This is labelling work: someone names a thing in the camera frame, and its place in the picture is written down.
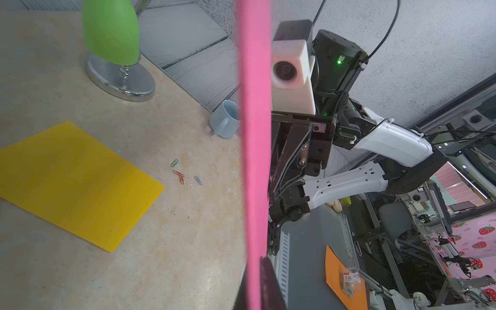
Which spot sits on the orange paper outside cell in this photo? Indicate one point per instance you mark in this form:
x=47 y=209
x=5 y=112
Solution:
x=348 y=286

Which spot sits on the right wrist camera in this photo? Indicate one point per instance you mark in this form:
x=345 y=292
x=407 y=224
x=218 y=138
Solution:
x=292 y=65

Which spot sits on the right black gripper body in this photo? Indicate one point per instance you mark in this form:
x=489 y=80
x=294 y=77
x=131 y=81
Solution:
x=300 y=146

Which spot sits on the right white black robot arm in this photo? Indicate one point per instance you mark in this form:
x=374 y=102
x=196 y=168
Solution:
x=369 y=153

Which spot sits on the chrome glass holder stand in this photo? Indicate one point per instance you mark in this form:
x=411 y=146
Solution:
x=133 y=83

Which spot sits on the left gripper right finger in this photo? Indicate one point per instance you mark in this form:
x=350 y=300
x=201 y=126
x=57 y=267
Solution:
x=271 y=294

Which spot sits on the green plastic wine glass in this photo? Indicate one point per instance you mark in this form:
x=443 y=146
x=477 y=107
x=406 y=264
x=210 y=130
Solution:
x=111 y=30

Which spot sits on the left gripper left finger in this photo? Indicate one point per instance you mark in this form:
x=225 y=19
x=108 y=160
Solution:
x=241 y=299

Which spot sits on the light blue cup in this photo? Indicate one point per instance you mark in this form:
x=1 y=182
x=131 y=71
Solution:
x=225 y=121

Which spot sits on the yellow paper sheet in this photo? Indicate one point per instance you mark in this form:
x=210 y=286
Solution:
x=65 y=176

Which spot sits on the magenta paper sheet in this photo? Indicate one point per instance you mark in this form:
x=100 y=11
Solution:
x=254 y=38

